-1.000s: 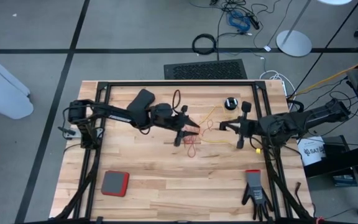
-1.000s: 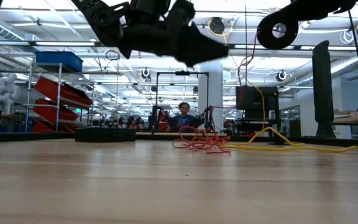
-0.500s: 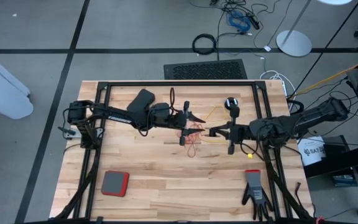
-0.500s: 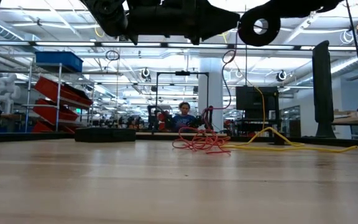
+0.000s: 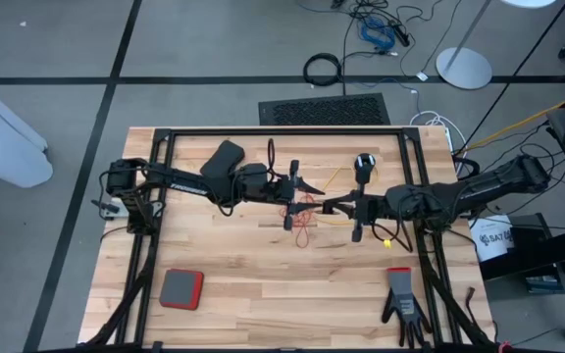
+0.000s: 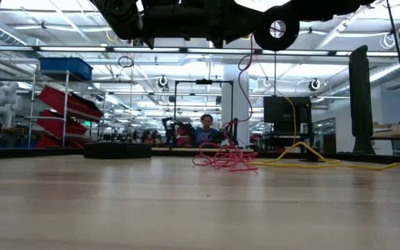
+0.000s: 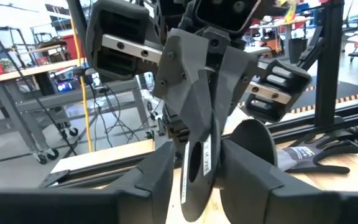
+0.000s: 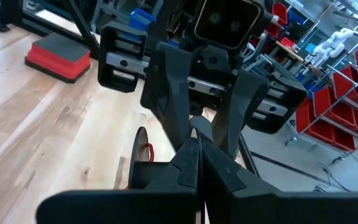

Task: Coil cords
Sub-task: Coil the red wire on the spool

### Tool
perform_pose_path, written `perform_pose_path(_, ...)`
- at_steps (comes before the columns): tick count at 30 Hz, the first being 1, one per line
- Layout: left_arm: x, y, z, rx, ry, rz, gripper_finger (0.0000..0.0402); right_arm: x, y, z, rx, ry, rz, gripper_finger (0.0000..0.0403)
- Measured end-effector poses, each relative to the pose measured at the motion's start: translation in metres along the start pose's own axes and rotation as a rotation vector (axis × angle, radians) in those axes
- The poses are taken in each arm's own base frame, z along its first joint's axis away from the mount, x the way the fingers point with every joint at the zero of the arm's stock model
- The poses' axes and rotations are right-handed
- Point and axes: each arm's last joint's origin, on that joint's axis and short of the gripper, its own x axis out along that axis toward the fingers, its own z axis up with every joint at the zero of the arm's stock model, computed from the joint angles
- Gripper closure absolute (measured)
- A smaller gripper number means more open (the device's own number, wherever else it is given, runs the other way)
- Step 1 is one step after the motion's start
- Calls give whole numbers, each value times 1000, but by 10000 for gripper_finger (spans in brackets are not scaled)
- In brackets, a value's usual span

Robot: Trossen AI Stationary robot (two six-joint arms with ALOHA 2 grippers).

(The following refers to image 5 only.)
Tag long black floor cable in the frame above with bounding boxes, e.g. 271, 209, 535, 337
340, 14, 362, 97

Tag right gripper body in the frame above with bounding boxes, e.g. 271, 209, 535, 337
350, 180, 387, 244

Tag blue box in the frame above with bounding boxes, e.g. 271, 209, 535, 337
525, 276, 565, 295

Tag white floor cables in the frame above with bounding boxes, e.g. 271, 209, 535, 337
409, 110, 468, 153

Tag white plastic bin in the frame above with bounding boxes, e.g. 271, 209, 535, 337
0, 68, 55, 188

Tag coiled black floor cable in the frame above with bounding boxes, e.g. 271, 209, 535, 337
302, 52, 344, 88

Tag black power strip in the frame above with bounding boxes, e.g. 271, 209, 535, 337
389, 22, 412, 49

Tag yellow floor cable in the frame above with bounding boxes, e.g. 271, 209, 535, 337
468, 85, 565, 151

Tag coiled blue floor cable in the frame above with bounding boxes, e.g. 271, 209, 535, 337
359, 17, 397, 53

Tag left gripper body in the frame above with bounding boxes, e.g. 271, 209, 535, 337
266, 159, 301, 232

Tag thin yellow cord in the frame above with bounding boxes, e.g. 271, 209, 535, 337
320, 164, 381, 227

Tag grey and black work glove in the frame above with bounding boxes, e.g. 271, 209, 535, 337
381, 267, 434, 349

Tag brown strap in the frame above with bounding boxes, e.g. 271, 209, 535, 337
464, 285, 480, 323

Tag black fabric pouch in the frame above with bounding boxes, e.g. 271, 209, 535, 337
199, 139, 246, 180

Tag thin red cord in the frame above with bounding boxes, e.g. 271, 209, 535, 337
278, 193, 319, 250

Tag black side cart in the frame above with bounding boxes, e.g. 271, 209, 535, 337
478, 105, 565, 339

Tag black aluminium table frame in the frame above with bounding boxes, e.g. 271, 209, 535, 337
85, 126, 497, 353

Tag white labelled box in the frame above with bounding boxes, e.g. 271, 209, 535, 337
469, 215, 515, 263

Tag thin black slanted pole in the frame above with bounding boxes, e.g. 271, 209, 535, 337
458, 0, 565, 153

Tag grey pad with red edge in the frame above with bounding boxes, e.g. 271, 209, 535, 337
158, 268, 205, 311

